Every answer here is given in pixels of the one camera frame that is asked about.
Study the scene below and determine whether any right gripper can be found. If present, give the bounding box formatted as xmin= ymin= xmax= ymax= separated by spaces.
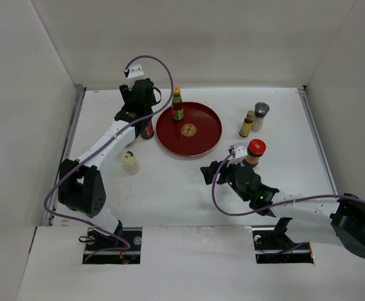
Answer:
xmin=201 ymin=156 xmax=250 ymax=201

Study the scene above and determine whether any tall dark soy sauce bottle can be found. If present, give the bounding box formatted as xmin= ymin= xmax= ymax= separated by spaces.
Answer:
xmin=140 ymin=119 xmax=154 ymax=140

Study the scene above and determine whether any green label sauce bottle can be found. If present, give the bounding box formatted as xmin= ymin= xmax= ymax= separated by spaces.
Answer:
xmin=171 ymin=87 xmax=184 ymax=120

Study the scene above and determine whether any red lid sauce jar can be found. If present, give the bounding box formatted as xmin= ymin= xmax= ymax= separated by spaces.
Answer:
xmin=243 ymin=139 xmax=267 ymax=167

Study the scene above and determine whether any small yellow label bottle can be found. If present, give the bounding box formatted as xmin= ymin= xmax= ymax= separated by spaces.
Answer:
xmin=239 ymin=110 xmax=255 ymax=137

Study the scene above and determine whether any yellow cap spice shaker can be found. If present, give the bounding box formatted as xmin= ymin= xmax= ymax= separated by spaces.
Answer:
xmin=122 ymin=151 xmax=140 ymax=174

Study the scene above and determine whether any grey cap pepper grinder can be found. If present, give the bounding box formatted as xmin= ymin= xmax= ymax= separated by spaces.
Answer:
xmin=251 ymin=102 xmax=270 ymax=131

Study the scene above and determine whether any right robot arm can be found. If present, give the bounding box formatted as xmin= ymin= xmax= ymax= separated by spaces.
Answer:
xmin=200 ymin=159 xmax=365 ymax=259

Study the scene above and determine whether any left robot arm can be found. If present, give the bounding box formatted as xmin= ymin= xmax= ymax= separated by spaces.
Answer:
xmin=58 ymin=78 xmax=159 ymax=250

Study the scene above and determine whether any red round lacquer tray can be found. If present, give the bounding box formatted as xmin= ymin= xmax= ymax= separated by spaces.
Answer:
xmin=156 ymin=102 xmax=223 ymax=157

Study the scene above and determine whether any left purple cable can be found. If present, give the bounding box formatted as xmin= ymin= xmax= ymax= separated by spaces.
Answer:
xmin=43 ymin=55 xmax=174 ymax=263

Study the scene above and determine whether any purple cable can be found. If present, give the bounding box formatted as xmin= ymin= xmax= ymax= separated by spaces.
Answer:
xmin=211 ymin=150 xmax=365 ymax=218
xmin=43 ymin=55 xmax=174 ymax=263

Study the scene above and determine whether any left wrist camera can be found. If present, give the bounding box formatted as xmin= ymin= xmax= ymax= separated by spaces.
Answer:
xmin=124 ymin=64 xmax=145 ymax=80

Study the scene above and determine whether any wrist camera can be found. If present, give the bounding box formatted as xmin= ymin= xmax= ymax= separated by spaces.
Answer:
xmin=124 ymin=64 xmax=145 ymax=80
xmin=228 ymin=144 xmax=248 ymax=165

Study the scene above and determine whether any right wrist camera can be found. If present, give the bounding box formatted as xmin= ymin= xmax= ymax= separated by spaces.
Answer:
xmin=228 ymin=144 xmax=248 ymax=165

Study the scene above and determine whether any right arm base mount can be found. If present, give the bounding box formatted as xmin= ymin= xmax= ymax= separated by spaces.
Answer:
xmin=251 ymin=218 xmax=314 ymax=264

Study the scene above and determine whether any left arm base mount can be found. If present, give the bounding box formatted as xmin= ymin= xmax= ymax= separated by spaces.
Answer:
xmin=78 ymin=228 xmax=143 ymax=265

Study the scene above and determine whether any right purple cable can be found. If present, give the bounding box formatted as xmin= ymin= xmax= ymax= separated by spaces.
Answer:
xmin=211 ymin=150 xmax=365 ymax=218

